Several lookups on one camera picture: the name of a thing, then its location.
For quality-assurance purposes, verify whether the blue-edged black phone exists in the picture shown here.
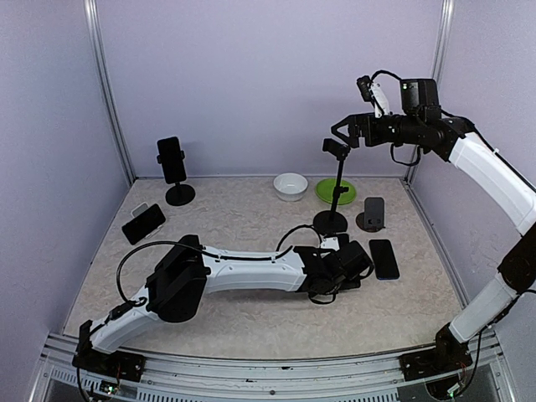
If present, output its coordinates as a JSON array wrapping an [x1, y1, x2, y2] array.
[[368, 240, 400, 281]]

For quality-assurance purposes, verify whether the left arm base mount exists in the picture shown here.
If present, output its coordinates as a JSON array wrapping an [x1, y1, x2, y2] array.
[[72, 320, 146, 383]]

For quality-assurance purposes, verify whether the small black phone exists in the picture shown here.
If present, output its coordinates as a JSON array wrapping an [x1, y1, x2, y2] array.
[[121, 204, 166, 245]]

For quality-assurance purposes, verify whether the green plate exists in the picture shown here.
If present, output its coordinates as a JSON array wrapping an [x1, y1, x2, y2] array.
[[315, 178, 358, 206]]

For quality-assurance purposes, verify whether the low black round stand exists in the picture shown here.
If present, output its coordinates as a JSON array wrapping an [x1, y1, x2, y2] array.
[[356, 197, 385, 233]]

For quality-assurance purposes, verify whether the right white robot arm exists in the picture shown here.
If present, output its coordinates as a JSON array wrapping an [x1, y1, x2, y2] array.
[[331, 111, 535, 372]]

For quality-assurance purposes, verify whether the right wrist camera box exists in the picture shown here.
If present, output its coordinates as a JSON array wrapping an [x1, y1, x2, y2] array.
[[399, 79, 441, 122]]

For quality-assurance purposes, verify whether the black clamp stand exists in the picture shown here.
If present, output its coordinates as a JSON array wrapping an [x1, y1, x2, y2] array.
[[155, 146, 197, 207]]

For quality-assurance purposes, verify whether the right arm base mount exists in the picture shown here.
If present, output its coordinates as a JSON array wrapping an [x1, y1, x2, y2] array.
[[399, 326, 472, 381]]

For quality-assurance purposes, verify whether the tall black pole stand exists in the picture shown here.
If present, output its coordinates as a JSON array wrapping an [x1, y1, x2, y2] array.
[[312, 138, 350, 235]]

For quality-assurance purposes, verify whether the front aluminium rail frame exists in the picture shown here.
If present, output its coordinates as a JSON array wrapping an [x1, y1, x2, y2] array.
[[23, 331, 521, 401]]

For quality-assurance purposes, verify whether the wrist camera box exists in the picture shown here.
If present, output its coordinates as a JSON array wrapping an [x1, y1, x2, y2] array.
[[399, 79, 441, 122], [337, 240, 374, 281]]

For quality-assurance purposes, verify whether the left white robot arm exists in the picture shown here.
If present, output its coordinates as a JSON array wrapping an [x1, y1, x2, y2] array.
[[77, 234, 373, 373]]

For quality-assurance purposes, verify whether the left aluminium corner post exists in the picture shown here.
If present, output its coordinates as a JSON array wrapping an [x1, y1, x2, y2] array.
[[83, 0, 137, 186]]

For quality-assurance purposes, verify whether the aluminium corner post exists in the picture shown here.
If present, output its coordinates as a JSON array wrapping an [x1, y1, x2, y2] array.
[[408, 0, 456, 185], [83, 0, 137, 186]]

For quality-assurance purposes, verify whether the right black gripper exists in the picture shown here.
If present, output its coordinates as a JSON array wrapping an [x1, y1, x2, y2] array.
[[332, 111, 425, 147]]

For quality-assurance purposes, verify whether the white folding phone stand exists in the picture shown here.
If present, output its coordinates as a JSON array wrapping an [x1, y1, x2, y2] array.
[[132, 204, 166, 238]]

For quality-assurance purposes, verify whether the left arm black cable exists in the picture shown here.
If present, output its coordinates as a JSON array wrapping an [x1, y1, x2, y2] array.
[[116, 224, 323, 305]]

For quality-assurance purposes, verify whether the right aluminium corner post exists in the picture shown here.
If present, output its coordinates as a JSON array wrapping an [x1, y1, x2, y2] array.
[[408, 0, 456, 185]]

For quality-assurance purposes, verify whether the white bowl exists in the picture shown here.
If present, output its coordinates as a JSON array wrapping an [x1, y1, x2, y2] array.
[[273, 173, 308, 202]]

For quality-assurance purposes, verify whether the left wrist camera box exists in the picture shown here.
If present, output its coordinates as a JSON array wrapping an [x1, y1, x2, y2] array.
[[337, 240, 374, 281]]

